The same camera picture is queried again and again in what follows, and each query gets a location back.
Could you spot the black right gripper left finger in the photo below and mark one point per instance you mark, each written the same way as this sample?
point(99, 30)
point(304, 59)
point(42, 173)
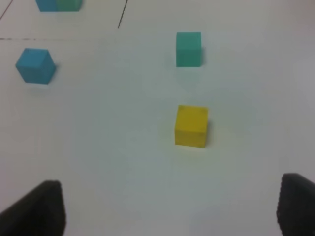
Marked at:
point(41, 212)

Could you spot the yellow cube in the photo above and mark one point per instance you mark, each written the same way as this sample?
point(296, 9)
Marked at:
point(191, 126)

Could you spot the template green cube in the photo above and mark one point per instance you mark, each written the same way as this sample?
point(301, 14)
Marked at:
point(69, 5)

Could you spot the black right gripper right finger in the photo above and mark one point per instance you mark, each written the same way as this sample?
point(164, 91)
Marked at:
point(296, 206)

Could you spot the template blue cube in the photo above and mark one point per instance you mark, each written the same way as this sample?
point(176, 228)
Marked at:
point(47, 5)

